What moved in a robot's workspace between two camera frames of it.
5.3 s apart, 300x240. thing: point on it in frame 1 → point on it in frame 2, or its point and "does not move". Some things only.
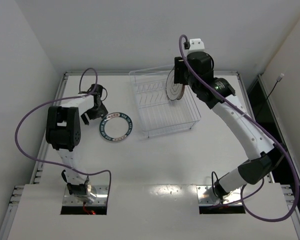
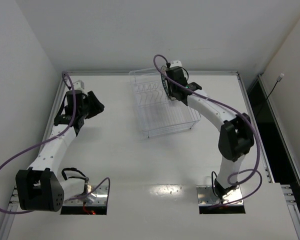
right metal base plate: x=206 y=196 does not move
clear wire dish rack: x=158 y=114 does not move
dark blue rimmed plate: x=116 y=126 → x=165 y=82
